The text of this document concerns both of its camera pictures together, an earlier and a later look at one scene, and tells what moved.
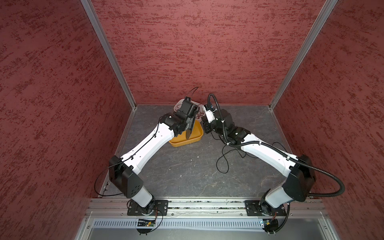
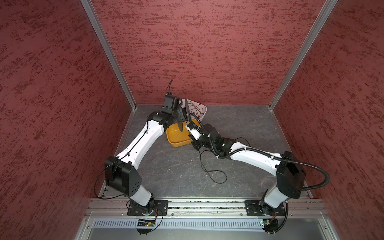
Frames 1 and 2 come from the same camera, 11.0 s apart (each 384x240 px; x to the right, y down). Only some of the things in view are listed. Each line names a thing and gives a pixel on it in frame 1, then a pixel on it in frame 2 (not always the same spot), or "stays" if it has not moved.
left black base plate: [160, 208] stays
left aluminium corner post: [91, 11] stays
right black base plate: [253, 208] stays
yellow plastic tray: [181, 139] stays
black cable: [228, 168] -> [208, 133]
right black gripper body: [214, 126] -> [201, 142]
